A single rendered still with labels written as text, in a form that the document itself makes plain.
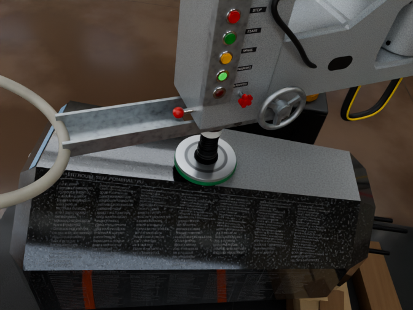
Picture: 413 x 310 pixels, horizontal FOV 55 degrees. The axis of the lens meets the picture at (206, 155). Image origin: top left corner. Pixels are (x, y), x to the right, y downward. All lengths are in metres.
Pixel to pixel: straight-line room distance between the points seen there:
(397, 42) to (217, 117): 0.65
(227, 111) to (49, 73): 2.37
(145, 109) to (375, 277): 1.55
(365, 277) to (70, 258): 1.47
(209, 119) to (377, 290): 1.47
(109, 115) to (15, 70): 2.27
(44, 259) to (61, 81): 1.96
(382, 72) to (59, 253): 1.21
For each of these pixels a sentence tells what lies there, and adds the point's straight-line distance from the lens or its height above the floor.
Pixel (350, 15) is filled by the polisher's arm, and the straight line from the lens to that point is 1.17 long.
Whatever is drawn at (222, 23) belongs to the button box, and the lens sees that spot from 0.88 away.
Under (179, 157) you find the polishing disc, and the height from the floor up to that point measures 0.92.
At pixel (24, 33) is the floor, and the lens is 3.82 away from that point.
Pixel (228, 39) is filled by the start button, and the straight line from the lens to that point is 0.90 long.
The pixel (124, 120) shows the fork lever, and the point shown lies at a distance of 1.18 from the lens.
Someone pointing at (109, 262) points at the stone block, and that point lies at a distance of 1.43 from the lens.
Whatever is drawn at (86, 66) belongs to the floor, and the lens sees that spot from 3.36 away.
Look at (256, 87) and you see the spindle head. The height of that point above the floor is 1.29.
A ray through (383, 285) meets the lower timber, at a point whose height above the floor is 0.13.
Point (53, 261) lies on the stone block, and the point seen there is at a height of 0.65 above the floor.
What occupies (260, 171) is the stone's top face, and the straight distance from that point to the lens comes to 1.44.
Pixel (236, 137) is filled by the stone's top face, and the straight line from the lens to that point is 1.54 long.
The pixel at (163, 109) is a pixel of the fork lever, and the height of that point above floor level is 1.13.
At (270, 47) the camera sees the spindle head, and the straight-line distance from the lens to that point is 1.01.
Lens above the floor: 1.92
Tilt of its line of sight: 46 degrees down
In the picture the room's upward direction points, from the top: 10 degrees clockwise
